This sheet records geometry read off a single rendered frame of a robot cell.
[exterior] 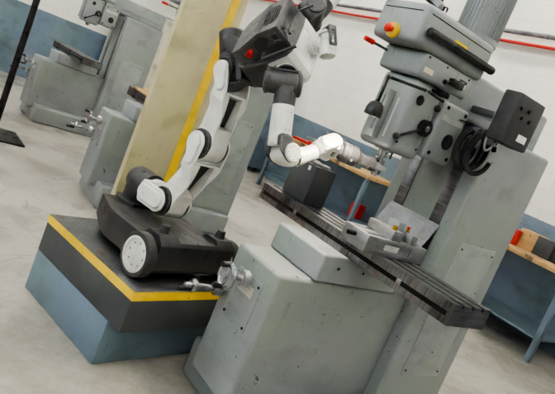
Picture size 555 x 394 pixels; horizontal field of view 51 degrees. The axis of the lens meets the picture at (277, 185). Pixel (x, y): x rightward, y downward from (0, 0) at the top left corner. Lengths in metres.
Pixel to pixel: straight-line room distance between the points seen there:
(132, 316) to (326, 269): 0.83
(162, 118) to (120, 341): 1.67
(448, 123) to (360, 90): 6.42
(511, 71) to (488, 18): 4.84
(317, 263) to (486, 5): 1.31
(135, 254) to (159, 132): 1.47
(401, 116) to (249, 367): 1.18
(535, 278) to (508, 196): 3.87
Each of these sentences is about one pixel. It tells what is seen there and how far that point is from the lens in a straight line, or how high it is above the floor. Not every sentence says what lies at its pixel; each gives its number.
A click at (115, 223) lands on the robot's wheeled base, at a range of 2.78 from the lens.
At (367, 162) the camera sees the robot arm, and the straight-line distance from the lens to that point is 2.48.
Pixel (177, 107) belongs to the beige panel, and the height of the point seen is 1.03.
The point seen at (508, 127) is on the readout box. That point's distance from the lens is 2.49.
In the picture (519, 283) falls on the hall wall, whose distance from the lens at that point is 6.83.
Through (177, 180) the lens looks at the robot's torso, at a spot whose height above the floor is 0.81.
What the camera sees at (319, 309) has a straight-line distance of 2.44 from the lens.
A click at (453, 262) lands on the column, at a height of 0.95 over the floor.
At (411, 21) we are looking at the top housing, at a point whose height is 1.81.
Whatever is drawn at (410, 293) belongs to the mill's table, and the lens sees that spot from 2.18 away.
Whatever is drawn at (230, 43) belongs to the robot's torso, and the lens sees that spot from 2.68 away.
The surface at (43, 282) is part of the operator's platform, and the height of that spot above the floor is 0.10.
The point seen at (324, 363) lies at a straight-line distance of 2.64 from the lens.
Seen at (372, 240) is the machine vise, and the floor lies 0.98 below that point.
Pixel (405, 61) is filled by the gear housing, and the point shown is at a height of 1.67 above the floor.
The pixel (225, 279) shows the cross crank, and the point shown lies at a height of 0.61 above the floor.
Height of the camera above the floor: 1.34
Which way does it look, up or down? 8 degrees down
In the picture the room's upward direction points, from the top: 22 degrees clockwise
